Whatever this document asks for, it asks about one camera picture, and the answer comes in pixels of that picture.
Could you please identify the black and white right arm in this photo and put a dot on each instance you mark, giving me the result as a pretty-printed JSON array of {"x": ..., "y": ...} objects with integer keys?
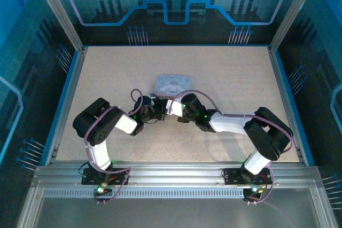
[{"x": 227, "y": 124}]

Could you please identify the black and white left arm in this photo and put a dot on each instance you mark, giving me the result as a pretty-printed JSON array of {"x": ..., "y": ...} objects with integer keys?
[{"x": 97, "y": 153}]

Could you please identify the aluminium front beam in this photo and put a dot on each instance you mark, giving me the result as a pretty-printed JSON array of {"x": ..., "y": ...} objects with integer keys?
[{"x": 176, "y": 174}]

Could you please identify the blue table edge trim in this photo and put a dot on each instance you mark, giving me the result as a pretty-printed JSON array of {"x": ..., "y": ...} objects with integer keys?
[
  {"x": 59, "y": 108},
  {"x": 293, "y": 105},
  {"x": 176, "y": 45}
]

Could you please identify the small green lit connector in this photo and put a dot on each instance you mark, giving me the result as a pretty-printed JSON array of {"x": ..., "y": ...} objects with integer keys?
[
  {"x": 255, "y": 190},
  {"x": 101, "y": 189}
]

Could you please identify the grey metal front panel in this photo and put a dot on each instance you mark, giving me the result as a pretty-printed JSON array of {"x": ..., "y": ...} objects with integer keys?
[{"x": 171, "y": 214}]

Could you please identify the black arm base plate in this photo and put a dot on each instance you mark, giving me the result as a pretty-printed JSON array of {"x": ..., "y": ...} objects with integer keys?
[
  {"x": 120, "y": 178},
  {"x": 232, "y": 177}
]

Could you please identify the aluminium table side rail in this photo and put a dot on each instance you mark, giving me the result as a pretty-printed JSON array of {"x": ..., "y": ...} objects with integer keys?
[
  {"x": 286, "y": 105},
  {"x": 68, "y": 105}
]

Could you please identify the aluminium frame post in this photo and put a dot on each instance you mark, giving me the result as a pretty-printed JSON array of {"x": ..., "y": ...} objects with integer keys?
[
  {"x": 295, "y": 11},
  {"x": 57, "y": 11}
]

